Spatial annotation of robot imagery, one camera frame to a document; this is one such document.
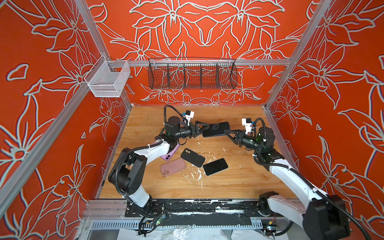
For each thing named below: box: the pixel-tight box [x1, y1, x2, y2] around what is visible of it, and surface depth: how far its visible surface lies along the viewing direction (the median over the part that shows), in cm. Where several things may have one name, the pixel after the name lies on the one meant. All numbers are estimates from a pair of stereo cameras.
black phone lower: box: [203, 158, 229, 176], surface depth 89 cm
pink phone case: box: [160, 158, 187, 177], surface depth 90 cm
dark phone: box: [202, 121, 231, 138], surface depth 77 cm
